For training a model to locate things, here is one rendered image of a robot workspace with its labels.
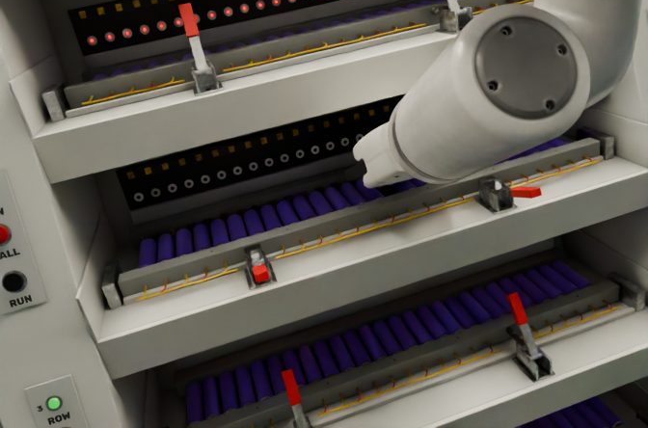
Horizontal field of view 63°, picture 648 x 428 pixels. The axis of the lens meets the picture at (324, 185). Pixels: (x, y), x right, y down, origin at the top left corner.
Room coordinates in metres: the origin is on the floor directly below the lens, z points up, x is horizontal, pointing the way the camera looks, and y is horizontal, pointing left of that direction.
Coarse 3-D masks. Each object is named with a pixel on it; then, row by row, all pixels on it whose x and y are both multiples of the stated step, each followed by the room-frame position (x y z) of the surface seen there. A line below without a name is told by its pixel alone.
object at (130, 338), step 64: (576, 128) 0.69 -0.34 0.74; (640, 128) 0.58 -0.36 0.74; (576, 192) 0.56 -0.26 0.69; (640, 192) 0.58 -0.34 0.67; (128, 256) 0.62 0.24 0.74; (320, 256) 0.54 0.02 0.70; (384, 256) 0.52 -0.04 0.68; (448, 256) 0.54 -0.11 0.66; (128, 320) 0.50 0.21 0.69; (192, 320) 0.49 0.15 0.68; (256, 320) 0.51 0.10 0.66
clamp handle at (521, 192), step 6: (498, 180) 0.56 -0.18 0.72; (498, 186) 0.56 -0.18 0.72; (498, 192) 0.55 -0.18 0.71; (504, 192) 0.54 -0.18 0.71; (510, 192) 0.53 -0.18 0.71; (516, 192) 0.52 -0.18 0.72; (522, 192) 0.51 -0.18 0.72; (528, 192) 0.49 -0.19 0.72; (534, 192) 0.49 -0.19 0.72; (540, 192) 0.49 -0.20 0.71; (528, 198) 0.50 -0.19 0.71
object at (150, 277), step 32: (512, 160) 0.62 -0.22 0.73; (544, 160) 0.61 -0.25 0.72; (576, 160) 0.62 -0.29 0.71; (416, 192) 0.59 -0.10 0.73; (448, 192) 0.59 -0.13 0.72; (320, 224) 0.56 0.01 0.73; (352, 224) 0.57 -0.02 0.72; (192, 256) 0.54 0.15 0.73; (224, 256) 0.54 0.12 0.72; (128, 288) 0.53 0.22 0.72
